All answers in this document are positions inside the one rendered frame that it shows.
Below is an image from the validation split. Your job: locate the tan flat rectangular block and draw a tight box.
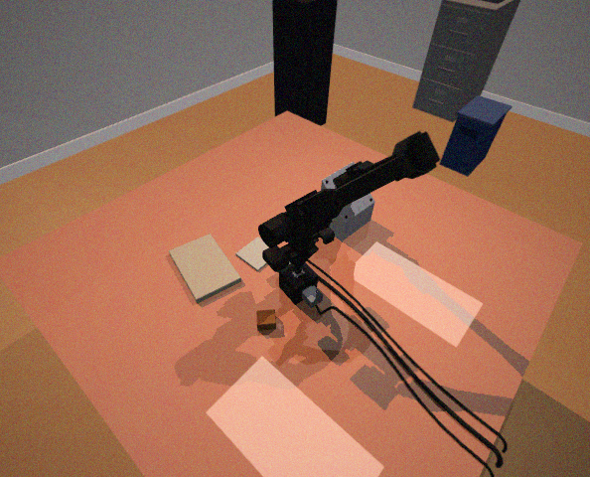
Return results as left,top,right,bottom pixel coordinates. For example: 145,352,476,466
169,234,241,303

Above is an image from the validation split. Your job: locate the beige flat square slab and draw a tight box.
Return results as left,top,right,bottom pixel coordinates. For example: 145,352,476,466
235,237,269,271

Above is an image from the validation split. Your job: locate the brown cube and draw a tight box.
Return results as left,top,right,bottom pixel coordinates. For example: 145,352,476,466
256,309,276,331

